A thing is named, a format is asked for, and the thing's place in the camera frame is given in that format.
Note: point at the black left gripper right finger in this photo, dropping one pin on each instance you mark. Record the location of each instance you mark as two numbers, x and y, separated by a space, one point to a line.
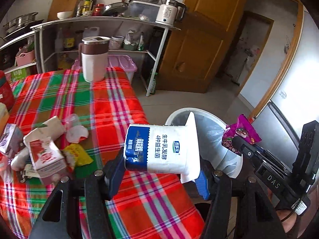
255 215

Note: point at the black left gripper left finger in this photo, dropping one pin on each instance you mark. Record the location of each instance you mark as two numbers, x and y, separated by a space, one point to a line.
60 216

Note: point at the pink white milk carton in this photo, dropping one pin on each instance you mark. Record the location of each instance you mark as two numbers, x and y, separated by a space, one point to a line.
47 160

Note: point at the small clear plastic cup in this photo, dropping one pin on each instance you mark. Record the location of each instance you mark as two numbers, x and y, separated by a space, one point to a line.
75 131

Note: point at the purple snack wrapper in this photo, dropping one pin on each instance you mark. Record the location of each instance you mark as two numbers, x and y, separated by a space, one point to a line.
242 128

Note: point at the white paper leaf bag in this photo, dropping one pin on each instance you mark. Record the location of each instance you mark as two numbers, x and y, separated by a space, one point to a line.
52 128

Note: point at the white trash bin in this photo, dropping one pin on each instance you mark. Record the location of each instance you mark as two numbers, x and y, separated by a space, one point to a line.
210 131

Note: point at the metal kitchen shelf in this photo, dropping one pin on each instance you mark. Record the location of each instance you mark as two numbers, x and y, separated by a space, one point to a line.
44 47

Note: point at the yellow snack wrapper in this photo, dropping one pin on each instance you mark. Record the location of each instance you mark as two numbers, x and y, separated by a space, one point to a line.
76 156

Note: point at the red green plaid tablecloth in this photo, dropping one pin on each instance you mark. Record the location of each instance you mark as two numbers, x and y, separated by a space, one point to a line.
147 205

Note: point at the purple milk carton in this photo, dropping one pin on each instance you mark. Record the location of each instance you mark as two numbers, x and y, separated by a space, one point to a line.
11 139

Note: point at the yellow tissue pack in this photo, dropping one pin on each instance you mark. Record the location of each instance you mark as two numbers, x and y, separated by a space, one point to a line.
4 115

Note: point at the red reindeer water bottle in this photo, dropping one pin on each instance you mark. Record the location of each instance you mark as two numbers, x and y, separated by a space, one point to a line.
7 97

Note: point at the pink plastic storage box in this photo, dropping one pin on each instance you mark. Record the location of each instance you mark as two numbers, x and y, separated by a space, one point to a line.
122 61

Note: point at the white brown lidded jug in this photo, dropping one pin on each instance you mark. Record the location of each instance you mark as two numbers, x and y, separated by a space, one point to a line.
93 57

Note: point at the pink woven basket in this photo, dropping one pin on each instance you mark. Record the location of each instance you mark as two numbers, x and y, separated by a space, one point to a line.
25 58

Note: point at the white plastic jerrycan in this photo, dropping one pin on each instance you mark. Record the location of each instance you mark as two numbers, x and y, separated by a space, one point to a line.
91 32

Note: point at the white ceramic bowl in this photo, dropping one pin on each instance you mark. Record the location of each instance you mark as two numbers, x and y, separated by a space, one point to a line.
64 15

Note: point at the red lidded jar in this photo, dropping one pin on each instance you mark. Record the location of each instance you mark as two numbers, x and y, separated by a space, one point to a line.
98 9

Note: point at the steel frying pan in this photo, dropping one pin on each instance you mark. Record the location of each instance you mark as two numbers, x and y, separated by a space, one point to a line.
114 9

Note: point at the steel steamer pot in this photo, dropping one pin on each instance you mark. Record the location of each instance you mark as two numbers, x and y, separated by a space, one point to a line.
19 22

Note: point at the dark soy sauce bottle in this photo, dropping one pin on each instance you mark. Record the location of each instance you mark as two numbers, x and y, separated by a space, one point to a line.
92 4

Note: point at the white electric kettle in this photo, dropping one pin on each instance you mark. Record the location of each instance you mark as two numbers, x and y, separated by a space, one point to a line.
170 11

